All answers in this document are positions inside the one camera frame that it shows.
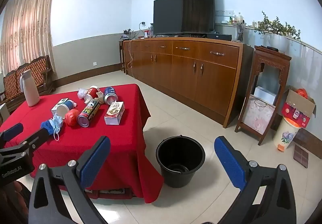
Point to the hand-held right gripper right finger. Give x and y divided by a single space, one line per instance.
230 163

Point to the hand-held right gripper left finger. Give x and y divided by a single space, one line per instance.
95 158

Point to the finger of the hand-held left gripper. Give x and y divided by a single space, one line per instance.
35 139
13 130

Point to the blue cloth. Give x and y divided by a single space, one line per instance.
47 127

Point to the blue face mask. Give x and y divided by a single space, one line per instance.
57 123

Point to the blue and white cup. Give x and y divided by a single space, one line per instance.
66 109

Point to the red plastic bag ball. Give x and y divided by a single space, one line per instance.
72 117

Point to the black and red spray can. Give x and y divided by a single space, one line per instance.
88 113

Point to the green and white box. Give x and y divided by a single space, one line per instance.
61 101

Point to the white box with red print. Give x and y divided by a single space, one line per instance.
114 110

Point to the black plastic bucket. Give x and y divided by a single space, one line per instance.
176 176

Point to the beige paper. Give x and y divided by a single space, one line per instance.
101 99

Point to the red paper cup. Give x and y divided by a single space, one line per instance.
92 92

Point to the white tissue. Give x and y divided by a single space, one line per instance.
82 93

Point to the blue drink can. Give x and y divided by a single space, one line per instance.
110 93

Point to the red tablecloth table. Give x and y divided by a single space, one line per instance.
120 138

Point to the patterned rug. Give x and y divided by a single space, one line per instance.
110 192

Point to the white thermos bottle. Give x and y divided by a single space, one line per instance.
29 90

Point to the pink floral bag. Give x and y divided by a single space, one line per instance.
256 115

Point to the white flowered bin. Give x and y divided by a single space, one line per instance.
286 133

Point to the wooden upholstered bench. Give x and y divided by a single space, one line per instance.
37 70

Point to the brown tile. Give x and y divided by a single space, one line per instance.
300 156

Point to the cardboard box with red print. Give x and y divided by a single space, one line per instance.
298 107

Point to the brown wooden sideboard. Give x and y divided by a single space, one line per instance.
186 75

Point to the orange plastic bag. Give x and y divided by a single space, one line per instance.
301 93

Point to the beige patterned curtain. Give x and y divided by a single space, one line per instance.
25 25

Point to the small dark side table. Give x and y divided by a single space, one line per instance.
121 55

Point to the carved wooden stand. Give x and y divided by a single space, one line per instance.
271 59

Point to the black remote control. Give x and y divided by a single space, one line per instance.
273 49

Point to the black set-top box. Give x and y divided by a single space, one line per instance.
221 36

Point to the glass vase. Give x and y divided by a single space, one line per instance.
240 32

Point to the red and white container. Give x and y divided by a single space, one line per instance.
147 33

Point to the clear bottle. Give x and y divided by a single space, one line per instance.
151 29

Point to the green trailing plant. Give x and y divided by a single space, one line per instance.
274 26

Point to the bottles on ledge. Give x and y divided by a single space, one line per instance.
235 19

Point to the black flat television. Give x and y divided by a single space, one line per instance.
183 10

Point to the wall charger plug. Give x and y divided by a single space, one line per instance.
143 23

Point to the white wall outlets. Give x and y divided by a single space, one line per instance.
224 12

